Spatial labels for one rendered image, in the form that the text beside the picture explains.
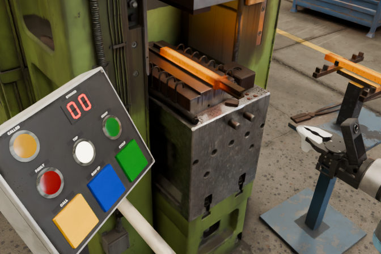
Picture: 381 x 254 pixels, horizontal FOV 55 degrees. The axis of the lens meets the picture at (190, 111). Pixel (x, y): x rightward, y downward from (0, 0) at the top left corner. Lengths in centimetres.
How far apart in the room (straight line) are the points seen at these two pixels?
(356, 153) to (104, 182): 60
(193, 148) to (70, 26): 53
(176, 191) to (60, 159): 78
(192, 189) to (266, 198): 97
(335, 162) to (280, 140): 170
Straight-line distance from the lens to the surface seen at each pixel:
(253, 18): 147
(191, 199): 136
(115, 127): 86
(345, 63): 162
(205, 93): 120
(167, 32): 164
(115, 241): 149
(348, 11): 498
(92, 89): 85
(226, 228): 184
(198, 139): 118
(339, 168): 102
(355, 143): 96
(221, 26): 148
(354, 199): 241
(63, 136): 78
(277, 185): 233
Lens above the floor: 159
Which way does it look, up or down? 34 degrees down
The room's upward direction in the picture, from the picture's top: 2 degrees clockwise
